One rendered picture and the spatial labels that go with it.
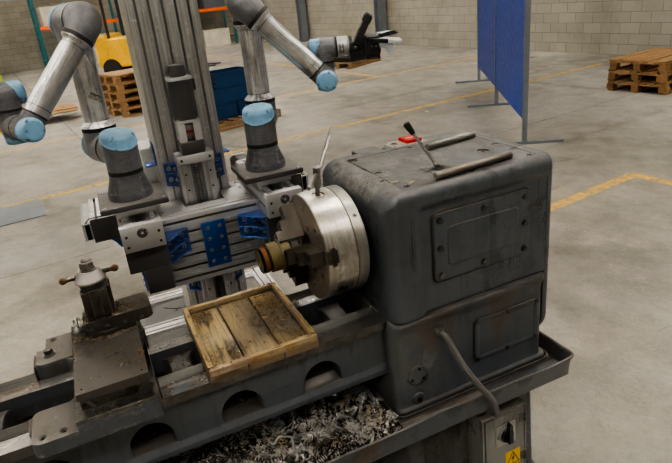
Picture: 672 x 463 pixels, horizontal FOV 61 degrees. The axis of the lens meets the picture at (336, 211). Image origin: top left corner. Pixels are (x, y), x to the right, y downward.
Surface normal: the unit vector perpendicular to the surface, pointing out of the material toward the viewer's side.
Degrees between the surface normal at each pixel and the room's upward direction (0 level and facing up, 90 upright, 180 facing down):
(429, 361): 90
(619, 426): 0
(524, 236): 90
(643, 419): 0
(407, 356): 90
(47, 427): 0
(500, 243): 90
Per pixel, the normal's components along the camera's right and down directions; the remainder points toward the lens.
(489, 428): 0.42, 0.25
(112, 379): -0.10, -0.93
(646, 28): -0.84, 0.27
